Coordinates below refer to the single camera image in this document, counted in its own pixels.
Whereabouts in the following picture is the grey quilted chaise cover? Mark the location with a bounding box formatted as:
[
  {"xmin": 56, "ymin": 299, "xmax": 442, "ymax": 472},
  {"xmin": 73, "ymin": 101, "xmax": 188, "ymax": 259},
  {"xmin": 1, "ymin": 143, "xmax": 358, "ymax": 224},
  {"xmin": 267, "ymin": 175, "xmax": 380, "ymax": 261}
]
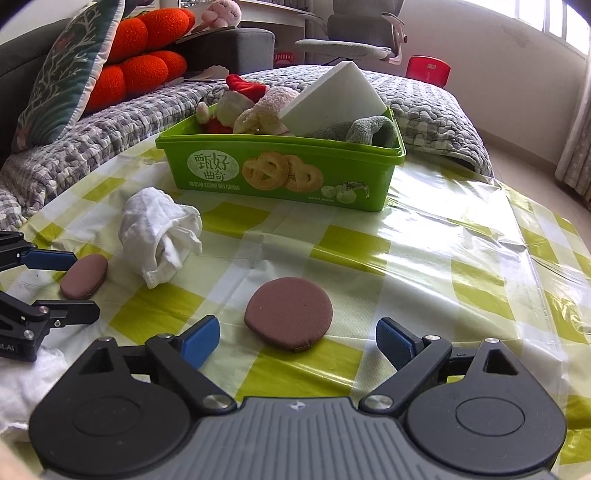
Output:
[{"xmin": 203, "ymin": 65, "xmax": 495, "ymax": 178}]

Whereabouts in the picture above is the white fluffy cloth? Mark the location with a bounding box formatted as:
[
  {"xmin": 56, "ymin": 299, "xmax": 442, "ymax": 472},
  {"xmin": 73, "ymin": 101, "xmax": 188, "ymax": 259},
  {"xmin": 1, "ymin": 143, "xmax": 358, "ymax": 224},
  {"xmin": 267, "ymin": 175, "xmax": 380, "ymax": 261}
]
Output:
[{"xmin": 0, "ymin": 344, "xmax": 70, "ymax": 439}]

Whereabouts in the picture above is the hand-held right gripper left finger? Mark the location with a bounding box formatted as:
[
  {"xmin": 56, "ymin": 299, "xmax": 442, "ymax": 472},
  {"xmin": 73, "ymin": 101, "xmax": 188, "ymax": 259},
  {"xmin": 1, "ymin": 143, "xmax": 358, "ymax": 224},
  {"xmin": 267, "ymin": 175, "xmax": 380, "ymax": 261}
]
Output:
[{"xmin": 69, "ymin": 316, "xmax": 237, "ymax": 414}]

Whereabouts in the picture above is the white sponge block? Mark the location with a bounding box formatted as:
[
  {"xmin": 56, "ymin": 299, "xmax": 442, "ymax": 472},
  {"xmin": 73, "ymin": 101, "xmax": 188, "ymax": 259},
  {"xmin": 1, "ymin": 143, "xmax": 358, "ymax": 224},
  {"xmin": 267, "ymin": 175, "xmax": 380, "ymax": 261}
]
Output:
[{"xmin": 279, "ymin": 61, "xmax": 389, "ymax": 138}]

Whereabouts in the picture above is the teal branch print pillow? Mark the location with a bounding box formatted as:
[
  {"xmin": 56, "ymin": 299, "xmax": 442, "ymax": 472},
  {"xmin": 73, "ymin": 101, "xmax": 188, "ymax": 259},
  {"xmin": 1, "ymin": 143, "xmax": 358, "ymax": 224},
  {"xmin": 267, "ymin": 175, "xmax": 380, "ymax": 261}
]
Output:
[{"xmin": 11, "ymin": 0, "xmax": 126, "ymax": 153}]

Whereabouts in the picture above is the grey office chair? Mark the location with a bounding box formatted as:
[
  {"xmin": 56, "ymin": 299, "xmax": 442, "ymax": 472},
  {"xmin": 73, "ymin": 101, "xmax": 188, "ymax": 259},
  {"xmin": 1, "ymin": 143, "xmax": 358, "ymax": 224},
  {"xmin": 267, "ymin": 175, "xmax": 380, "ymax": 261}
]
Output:
[{"xmin": 294, "ymin": 0, "xmax": 404, "ymax": 63}]

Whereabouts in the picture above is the red and white santa doll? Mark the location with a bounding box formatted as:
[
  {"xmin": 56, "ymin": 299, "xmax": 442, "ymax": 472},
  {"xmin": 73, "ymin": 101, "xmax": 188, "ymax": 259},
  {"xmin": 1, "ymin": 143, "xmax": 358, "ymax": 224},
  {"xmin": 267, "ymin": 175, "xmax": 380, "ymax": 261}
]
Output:
[{"xmin": 196, "ymin": 75, "xmax": 271, "ymax": 134}]

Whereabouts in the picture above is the green checkered plastic tablecloth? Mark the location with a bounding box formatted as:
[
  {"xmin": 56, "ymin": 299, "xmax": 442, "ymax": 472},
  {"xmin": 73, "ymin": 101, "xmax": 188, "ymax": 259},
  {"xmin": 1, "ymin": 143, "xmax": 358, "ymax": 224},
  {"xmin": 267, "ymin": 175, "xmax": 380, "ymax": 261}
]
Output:
[{"xmin": 0, "ymin": 138, "xmax": 591, "ymax": 480}]

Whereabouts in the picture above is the pink plush toy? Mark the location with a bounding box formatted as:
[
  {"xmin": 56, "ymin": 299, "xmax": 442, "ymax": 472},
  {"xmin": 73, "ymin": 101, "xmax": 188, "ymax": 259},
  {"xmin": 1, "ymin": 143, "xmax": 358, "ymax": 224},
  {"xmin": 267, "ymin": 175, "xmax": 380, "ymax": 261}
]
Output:
[{"xmin": 233, "ymin": 87, "xmax": 301, "ymax": 136}]

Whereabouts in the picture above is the green plastic box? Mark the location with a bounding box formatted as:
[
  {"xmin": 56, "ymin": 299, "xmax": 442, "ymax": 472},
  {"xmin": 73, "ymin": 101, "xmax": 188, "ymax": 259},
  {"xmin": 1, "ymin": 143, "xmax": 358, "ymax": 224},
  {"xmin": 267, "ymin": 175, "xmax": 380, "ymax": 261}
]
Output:
[{"xmin": 154, "ymin": 104, "xmax": 407, "ymax": 213}]

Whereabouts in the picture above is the grey quilted sofa cover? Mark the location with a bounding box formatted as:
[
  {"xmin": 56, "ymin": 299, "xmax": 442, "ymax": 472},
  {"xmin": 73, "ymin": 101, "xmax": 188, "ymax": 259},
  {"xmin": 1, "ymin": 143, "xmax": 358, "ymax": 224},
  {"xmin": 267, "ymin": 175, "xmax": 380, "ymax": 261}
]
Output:
[{"xmin": 0, "ymin": 76, "xmax": 232, "ymax": 232}]

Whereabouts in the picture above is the white scalloped paper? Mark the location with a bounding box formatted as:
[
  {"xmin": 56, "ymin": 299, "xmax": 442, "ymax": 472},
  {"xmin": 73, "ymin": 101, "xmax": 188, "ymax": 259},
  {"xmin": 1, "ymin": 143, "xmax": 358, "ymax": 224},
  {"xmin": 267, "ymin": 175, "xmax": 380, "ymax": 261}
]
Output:
[{"xmin": 185, "ymin": 65, "xmax": 230, "ymax": 84}]

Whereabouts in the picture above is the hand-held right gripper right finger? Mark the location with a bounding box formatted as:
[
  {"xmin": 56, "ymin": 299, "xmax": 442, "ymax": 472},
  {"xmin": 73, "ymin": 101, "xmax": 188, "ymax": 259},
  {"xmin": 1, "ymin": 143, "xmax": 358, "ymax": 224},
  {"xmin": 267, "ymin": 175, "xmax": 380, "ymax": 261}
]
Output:
[{"xmin": 359, "ymin": 318, "xmax": 522, "ymax": 414}]

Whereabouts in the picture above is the oval brown powder puff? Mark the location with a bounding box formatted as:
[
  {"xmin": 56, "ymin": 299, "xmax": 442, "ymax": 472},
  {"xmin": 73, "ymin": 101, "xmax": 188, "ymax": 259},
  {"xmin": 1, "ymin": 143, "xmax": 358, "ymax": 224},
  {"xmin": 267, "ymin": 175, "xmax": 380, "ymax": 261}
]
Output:
[{"xmin": 60, "ymin": 255, "xmax": 109, "ymax": 301}]

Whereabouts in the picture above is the green towel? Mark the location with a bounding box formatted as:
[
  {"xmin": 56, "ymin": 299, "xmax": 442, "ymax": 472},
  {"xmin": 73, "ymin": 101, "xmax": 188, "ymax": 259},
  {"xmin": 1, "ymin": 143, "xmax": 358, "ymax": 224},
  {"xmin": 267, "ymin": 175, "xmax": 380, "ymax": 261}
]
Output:
[{"xmin": 295, "ymin": 114, "xmax": 399, "ymax": 149}]

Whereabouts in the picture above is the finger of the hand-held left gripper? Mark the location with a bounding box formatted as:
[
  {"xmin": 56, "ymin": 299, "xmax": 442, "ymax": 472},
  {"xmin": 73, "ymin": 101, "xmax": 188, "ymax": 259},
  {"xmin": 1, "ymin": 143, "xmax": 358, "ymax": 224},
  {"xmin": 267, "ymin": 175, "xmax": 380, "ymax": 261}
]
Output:
[
  {"xmin": 0, "ymin": 291, "xmax": 101, "ymax": 330},
  {"xmin": 0, "ymin": 232, "xmax": 78, "ymax": 273}
]

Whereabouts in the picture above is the white desk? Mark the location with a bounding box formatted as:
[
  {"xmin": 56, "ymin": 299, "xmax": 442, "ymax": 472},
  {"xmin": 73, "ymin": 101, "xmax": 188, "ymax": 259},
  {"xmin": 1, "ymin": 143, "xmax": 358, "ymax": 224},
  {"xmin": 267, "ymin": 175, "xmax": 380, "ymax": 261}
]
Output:
[{"xmin": 235, "ymin": 0, "xmax": 333, "ymax": 28}]

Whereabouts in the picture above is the beige curtain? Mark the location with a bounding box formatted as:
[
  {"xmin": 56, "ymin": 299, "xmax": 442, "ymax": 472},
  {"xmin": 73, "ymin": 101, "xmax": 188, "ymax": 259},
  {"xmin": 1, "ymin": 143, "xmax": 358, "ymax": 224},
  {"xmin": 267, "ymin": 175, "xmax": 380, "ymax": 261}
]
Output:
[{"xmin": 554, "ymin": 69, "xmax": 591, "ymax": 208}]

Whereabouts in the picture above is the red plastic chair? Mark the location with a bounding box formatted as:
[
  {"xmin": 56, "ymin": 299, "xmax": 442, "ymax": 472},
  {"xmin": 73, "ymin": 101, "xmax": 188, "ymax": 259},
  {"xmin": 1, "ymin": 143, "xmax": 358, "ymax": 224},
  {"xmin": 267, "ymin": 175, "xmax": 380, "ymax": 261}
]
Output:
[{"xmin": 406, "ymin": 55, "xmax": 452, "ymax": 88}]

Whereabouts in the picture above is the orange carrot pillow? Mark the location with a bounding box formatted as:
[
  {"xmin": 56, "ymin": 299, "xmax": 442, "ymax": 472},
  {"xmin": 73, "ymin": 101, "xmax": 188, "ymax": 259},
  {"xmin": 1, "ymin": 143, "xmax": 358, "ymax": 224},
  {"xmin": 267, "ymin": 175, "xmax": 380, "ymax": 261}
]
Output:
[{"xmin": 85, "ymin": 7, "xmax": 197, "ymax": 114}]

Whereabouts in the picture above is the pink plush bunny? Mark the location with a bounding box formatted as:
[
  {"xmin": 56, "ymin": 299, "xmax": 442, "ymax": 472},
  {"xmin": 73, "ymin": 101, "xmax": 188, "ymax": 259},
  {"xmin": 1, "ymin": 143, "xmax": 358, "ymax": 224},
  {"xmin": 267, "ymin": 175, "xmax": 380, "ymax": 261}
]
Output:
[{"xmin": 191, "ymin": 0, "xmax": 243, "ymax": 33}]

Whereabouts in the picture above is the round brown powder puff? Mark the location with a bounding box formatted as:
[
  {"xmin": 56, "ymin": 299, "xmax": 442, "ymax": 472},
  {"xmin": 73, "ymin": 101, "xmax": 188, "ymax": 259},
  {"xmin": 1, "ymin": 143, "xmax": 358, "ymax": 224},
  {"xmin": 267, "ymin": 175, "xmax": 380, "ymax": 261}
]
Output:
[{"xmin": 244, "ymin": 277, "xmax": 334, "ymax": 352}]

